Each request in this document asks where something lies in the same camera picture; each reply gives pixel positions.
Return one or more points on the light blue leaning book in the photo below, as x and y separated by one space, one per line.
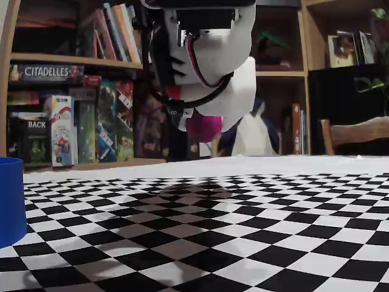
114 27

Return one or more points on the dark photo frame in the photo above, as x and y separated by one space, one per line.
367 47

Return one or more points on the brown wooden chair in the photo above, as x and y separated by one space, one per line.
358 130

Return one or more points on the black white checkered mat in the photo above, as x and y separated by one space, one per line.
273 228

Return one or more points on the orange spined book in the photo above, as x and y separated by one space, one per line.
296 130

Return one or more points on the Citadelles game box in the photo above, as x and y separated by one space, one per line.
45 72

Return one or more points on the white Mario box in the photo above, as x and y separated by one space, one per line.
62 134

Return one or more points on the green blue jungle game box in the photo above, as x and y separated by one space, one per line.
106 127

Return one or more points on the blue round box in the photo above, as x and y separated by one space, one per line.
12 200

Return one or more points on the wooden photo frame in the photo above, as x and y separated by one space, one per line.
342 51

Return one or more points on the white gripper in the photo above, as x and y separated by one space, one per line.
240 91

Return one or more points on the green bonsai model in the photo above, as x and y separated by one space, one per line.
272 45

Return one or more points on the wide light wooden shelf unit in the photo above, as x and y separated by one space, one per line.
316 54

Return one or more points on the dark brown game box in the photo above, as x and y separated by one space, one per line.
150 127

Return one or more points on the small red box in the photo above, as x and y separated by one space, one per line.
92 81

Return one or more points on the black cabinet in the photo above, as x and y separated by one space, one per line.
340 97

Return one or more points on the tall light wooden bookshelf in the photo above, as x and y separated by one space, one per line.
76 59

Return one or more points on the blue white penguin plush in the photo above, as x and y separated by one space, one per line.
252 140

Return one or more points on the red green game box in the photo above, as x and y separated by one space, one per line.
124 121

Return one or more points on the yellow pink flat box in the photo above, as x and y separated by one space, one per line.
22 98

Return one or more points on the red leaning book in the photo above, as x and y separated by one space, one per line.
103 36

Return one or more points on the dark green game box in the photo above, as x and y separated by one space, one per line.
86 134

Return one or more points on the orange leaning book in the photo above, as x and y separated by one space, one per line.
126 30

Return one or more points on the pink ball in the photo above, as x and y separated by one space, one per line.
205 129

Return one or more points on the black BACK game box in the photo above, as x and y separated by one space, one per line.
33 137

